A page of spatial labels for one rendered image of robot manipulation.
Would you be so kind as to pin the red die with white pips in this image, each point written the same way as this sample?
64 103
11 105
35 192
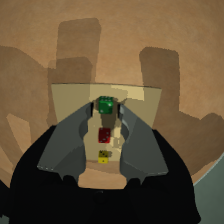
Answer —
104 135

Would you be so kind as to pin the translucent tan mat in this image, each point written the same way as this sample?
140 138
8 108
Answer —
141 100

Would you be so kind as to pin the yellow die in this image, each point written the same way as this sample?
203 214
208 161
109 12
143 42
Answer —
103 157

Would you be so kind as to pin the green die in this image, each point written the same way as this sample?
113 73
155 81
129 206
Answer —
105 105

